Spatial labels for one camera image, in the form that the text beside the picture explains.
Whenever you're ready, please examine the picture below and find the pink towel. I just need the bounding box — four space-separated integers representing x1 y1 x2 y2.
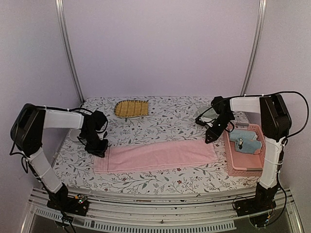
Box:
93 139 218 174

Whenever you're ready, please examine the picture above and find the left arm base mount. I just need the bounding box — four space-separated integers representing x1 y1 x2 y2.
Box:
47 193 89 216

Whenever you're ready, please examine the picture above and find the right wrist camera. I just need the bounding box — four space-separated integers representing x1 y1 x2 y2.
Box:
195 116 216 127

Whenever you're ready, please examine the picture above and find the blue rolled towel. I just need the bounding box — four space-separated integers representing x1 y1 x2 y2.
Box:
229 130 262 154

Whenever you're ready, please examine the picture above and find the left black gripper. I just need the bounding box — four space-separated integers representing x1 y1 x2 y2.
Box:
82 130 108 157

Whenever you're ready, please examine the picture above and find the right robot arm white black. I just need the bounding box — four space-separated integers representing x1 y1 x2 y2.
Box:
205 94 292 212

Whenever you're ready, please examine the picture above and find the light green towel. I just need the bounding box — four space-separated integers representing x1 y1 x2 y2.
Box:
196 107 218 118

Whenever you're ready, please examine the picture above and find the aluminium frame post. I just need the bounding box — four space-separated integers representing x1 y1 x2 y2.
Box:
240 0 267 96
55 0 85 103

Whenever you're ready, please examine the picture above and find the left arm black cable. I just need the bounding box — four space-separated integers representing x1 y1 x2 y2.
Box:
9 108 109 175

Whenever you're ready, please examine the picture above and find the white ceramic bowl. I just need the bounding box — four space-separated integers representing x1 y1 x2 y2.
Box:
69 129 80 142

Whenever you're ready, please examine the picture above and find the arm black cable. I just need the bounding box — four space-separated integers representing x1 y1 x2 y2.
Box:
199 91 310 145
9 108 109 175

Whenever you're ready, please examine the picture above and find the aluminium front rail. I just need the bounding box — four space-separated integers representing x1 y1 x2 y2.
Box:
21 188 304 233

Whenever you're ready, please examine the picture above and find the woven bamboo tray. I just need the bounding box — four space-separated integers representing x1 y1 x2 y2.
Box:
114 100 149 118

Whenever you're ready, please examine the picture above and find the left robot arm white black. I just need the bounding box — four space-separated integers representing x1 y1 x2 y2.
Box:
9 103 108 211

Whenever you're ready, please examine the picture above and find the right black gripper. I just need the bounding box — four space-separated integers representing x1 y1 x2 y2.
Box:
206 113 234 143

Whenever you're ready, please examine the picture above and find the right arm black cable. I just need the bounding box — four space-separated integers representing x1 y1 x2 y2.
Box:
199 91 310 145

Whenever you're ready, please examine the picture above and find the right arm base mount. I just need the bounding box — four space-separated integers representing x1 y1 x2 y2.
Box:
232 197 276 216

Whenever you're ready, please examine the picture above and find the left aluminium frame post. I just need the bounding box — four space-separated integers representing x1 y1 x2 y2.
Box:
55 0 85 103

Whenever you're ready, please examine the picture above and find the right aluminium frame post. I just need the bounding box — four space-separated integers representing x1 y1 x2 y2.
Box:
240 0 267 96

